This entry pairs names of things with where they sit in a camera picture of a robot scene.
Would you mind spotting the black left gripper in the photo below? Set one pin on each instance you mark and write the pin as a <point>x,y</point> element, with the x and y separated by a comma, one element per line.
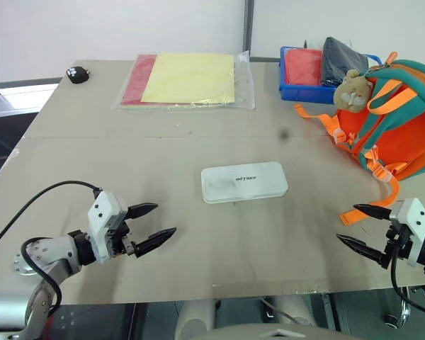
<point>119,238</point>

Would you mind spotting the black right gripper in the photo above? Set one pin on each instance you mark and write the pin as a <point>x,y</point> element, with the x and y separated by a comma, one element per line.
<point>401,244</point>

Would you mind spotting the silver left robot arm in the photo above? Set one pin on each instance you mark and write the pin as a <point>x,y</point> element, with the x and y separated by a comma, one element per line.
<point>58,249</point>

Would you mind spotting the orange and teal backpack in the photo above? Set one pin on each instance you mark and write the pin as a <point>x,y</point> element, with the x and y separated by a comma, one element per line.
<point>400,131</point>

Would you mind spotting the white plastic pencil case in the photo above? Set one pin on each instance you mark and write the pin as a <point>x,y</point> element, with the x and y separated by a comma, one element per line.
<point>242,182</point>

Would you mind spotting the chrome rounded fitting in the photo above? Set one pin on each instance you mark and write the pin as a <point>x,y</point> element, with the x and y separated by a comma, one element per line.
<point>398,311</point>

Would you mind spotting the white rounded tube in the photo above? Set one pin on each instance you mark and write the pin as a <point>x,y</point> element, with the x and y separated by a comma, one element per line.
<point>292,308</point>
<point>195,317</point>

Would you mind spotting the silver round flange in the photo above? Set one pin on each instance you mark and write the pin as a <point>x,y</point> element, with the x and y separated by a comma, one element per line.
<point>21,265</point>

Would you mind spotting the beige plush toy pendant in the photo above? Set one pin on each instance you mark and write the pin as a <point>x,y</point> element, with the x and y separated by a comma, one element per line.
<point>350,93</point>

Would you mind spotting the red paper sheet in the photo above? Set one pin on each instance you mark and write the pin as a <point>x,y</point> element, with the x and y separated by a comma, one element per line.
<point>138,78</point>

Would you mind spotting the blue plastic bin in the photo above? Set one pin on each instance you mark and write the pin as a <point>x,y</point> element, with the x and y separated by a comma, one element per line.
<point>304,93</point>

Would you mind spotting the yellow paper sheet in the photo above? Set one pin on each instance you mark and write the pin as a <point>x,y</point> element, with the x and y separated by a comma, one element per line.
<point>191,78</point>

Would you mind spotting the small black paw-print object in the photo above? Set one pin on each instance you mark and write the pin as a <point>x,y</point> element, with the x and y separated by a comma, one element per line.
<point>77,74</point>

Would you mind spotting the dark grey fabric pouch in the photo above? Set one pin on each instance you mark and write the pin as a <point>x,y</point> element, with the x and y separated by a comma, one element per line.
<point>341,62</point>

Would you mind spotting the clear plastic bag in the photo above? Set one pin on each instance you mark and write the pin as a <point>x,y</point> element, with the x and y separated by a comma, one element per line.
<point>246,85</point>

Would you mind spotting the red cloth item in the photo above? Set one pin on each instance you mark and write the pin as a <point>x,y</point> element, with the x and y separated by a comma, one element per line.
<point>302,67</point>

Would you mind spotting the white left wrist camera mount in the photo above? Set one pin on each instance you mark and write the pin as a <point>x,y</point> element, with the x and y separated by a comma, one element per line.
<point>101,219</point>

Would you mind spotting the grey vertical post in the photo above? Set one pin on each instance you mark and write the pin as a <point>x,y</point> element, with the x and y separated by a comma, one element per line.
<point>248,28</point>

